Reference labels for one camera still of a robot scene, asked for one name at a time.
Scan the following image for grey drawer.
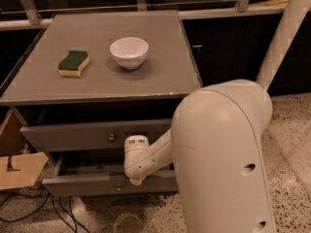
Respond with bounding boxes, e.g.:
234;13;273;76
42;154;178;197
20;119;171;152

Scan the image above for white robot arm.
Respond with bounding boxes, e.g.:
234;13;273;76
124;80;276;233

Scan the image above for grey top drawer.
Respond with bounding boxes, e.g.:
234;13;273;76
20;119;171;152

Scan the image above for grey drawer cabinet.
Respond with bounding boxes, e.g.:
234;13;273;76
1;11;201;178

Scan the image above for round floor drain cover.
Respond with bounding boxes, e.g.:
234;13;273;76
117;216;143;233

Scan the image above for white ceramic bowl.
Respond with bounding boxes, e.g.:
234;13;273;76
110;37;149;70

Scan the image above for wooden box left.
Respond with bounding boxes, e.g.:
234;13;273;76
0;111;48;190

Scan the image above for green yellow sponge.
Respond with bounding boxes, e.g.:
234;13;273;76
58;50;89;78

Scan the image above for white diagonal pole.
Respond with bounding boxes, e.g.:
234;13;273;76
256;0;311;90

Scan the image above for blue floor cable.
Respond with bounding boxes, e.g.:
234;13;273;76
52;196;91;233

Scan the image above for black floor cable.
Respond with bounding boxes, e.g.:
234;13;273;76
0;186;52;224

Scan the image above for dark wall cabinet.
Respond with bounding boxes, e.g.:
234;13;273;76
183;14;311;96

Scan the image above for metal railing frame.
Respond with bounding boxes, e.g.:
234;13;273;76
0;0;289;31

